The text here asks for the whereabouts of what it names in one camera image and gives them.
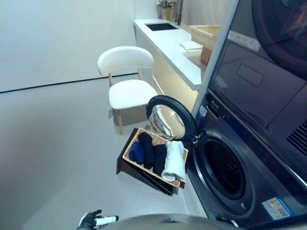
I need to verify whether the black recessed sink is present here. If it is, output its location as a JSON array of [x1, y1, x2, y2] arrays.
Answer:
[[144, 23, 179, 32]]

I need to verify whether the brown laundry basket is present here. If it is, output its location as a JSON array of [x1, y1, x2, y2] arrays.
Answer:
[[116, 127, 186, 196]]

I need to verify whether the white towel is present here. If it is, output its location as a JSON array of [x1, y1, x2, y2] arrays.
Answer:
[[161, 140, 187, 182]]

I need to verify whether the folded white cloth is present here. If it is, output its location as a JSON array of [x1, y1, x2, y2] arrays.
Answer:
[[179, 41, 201, 51]]

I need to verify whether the potted plant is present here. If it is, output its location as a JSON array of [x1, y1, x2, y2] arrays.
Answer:
[[156, 0, 177, 21]]

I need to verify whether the round glass washer door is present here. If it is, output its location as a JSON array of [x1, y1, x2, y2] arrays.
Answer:
[[147, 95, 194, 141]]

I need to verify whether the woven wicker basket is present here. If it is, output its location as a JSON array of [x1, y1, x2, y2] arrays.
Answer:
[[189, 24, 222, 51]]

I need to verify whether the white product label sticker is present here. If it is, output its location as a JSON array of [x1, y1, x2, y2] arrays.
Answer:
[[261, 196, 292, 221]]

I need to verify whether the black garment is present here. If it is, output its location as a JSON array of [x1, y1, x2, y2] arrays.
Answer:
[[137, 132, 157, 170]]

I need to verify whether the wooden laundry basket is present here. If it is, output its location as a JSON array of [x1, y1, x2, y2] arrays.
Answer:
[[122, 128, 189, 187]]

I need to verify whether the blue garment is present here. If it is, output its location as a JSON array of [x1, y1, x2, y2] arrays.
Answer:
[[129, 141, 145, 164]]

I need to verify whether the white counter cabinet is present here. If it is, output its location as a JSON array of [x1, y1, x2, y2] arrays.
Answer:
[[133, 18, 214, 110]]

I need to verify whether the dark navy garment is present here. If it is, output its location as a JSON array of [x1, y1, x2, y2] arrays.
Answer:
[[152, 143, 168, 177]]

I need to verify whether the dark grey washing machine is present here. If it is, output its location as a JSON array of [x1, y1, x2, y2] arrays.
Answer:
[[186, 0, 307, 230]]

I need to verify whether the dark metal faucet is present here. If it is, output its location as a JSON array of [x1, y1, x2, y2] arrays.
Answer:
[[176, 0, 185, 25]]

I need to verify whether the grey robot torso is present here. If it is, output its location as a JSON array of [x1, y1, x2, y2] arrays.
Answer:
[[94, 214, 238, 230]]

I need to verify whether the white cushioned wooden chair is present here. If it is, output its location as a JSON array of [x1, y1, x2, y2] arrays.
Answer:
[[97, 46, 158, 135]]

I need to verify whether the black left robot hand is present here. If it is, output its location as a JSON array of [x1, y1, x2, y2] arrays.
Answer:
[[78, 209, 119, 230]]

